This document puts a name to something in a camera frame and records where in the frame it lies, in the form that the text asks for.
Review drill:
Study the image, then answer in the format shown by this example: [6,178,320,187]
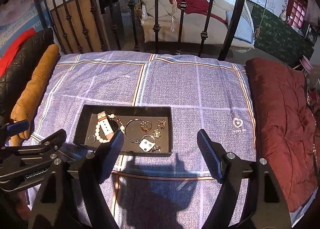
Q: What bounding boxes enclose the white strap wristwatch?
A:
[96,111,119,143]

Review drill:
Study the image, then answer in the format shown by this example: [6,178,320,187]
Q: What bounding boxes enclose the white pearl bracelet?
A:
[94,113,126,144]

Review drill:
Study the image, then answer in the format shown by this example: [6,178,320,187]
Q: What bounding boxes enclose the white earring card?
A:
[139,134,156,152]

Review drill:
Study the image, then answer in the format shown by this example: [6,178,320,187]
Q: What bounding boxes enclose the thin silver bangle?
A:
[124,118,150,143]

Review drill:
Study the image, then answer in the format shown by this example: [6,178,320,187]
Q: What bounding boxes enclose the black jewelry box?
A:
[73,105,172,157]

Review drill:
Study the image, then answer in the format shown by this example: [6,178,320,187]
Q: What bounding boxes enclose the gold ring red stones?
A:
[140,120,152,134]

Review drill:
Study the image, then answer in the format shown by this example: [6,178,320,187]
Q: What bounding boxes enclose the gold flower earrings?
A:
[152,120,167,139]

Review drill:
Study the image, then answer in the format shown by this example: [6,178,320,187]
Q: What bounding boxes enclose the tan suede garment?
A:
[9,43,60,147]

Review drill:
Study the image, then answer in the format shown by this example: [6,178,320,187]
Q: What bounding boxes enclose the black quilted jacket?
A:
[1,28,54,123]

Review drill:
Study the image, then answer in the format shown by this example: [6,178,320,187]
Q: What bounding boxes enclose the blue plaid bed sheet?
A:
[27,51,256,228]

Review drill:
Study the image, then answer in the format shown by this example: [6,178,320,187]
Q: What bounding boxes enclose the red puffer jacket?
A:
[0,28,36,76]

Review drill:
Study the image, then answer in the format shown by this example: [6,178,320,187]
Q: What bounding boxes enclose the white bed with red blanket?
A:
[135,0,256,50]

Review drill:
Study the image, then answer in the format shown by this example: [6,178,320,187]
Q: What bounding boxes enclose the black iron bed frame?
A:
[34,0,254,60]

